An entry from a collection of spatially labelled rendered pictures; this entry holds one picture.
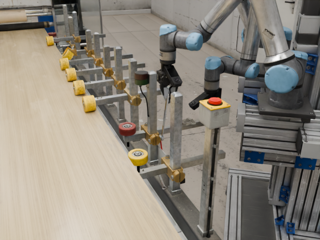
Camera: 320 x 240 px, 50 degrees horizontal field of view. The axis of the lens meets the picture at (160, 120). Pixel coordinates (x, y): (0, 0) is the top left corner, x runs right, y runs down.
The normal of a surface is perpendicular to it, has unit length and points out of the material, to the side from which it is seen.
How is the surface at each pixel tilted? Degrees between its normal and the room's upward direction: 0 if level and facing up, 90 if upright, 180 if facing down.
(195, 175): 0
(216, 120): 90
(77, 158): 0
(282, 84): 97
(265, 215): 0
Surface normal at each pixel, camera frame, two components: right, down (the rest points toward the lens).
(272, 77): -0.45, 0.50
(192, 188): 0.00, -0.90
